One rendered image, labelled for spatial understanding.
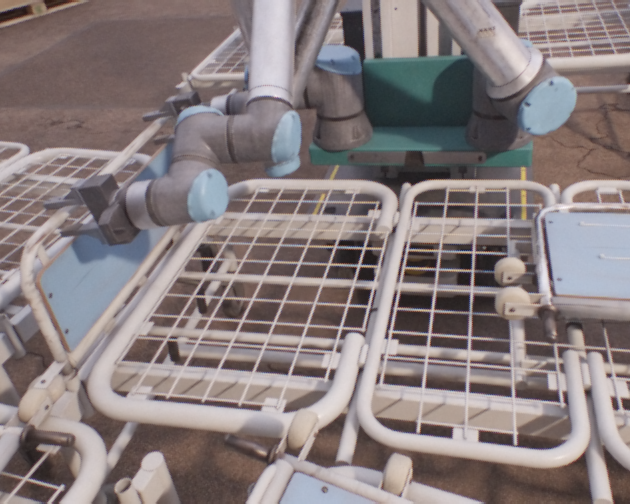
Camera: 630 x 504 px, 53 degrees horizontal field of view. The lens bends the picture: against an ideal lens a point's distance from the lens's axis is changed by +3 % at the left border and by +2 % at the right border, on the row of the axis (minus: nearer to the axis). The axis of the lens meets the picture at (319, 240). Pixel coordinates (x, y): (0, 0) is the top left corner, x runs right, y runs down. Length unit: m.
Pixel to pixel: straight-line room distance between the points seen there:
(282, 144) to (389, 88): 0.91
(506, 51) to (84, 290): 1.08
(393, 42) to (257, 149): 0.98
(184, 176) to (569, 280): 0.75
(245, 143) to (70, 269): 0.45
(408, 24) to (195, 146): 1.03
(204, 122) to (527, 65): 0.81
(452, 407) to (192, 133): 0.69
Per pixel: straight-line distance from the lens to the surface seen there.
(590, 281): 1.31
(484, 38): 1.55
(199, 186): 1.11
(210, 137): 1.17
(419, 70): 1.97
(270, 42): 1.24
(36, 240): 1.28
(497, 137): 1.85
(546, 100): 1.64
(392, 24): 2.03
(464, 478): 1.67
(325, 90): 1.87
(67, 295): 1.35
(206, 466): 1.77
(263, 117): 1.15
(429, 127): 2.02
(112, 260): 1.47
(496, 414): 1.22
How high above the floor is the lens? 1.36
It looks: 34 degrees down
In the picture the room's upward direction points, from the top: 8 degrees counter-clockwise
